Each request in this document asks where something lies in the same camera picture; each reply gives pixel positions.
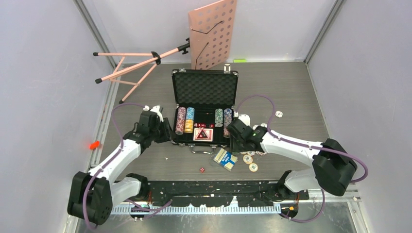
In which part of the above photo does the blue playing card deck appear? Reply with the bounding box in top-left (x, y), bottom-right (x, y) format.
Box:
top-left (213, 149), bottom-right (238, 171)

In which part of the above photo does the red white chip stack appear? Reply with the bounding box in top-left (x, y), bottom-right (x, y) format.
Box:
top-left (175, 107), bottom-right (186, 135)

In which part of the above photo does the black poker set case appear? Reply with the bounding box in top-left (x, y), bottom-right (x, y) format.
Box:
top-left (171, 69), bottom-right (239, 149)

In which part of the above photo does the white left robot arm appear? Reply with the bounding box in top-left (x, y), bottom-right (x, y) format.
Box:
top-left (67, 105), bottom-right (171, 225)

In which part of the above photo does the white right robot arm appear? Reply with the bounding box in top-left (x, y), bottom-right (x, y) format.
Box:
top-left (227, 118), bottom-right (358, 199)

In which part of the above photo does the yellow poker chip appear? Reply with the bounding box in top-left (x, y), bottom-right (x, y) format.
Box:
top-left (243, 154), bottom-right (253, 165)
top-left (249, 163), bottom-right (258, 172)

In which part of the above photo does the red 100 poker chip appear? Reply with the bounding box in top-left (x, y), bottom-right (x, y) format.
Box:
top-left (256, 151), bottom-right (266, 156)

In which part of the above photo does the blue red chip stack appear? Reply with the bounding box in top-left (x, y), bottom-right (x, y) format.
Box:
top-left (223, 108), bottom-right (232, 138)

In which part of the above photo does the blue yellow chip stack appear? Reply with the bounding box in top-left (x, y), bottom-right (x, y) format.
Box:
top-left (184, 107), bottom-right (195, 133)

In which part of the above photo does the green white chip stack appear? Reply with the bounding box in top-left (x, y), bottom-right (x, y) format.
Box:
top-left (215, 108), bottom-right (223, 128)

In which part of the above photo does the red playing card deck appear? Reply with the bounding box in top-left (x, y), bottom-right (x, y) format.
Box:
top-left (193, 128), bottom-right (213, 142)

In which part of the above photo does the orange clip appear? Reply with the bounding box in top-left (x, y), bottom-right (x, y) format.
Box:
top-left (89, 140), bottom-right (100, 150)

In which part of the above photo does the green tape piece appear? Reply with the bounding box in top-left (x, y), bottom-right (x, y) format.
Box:
top-left (233, 59), bottom-right (247, 63)

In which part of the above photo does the pink music stand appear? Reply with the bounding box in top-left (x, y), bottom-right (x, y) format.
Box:
top-left (93, 0), bottom-right (238, 103)

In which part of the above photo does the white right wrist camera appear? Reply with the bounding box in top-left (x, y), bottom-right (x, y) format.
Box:
top-left (234, 112), bottom-right (251, 126)

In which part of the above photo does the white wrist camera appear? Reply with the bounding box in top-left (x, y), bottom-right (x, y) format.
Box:
top-left (143, 105), bottom-right (164, 122)
top-left (234, 112), bottom-right (251, 126)

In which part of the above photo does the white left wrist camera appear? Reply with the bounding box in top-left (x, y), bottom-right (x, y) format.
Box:
top-left (143, 105), bottom-right (164, 122)

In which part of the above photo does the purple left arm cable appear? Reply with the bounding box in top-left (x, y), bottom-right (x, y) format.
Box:
top-left (82, 102), bottom-right (173, 232)

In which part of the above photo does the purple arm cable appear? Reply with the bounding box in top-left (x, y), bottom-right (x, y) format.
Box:
top-left (82, 102), bottom-right (173, 232)
top-left (234, 94), bottom-right (369, 224)

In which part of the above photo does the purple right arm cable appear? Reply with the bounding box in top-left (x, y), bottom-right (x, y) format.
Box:
top-left (234, 94), bottom-right (369, 224)

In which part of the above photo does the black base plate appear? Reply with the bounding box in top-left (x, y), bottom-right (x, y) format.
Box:
top-left (130, 180), bottom-right (309, 207)

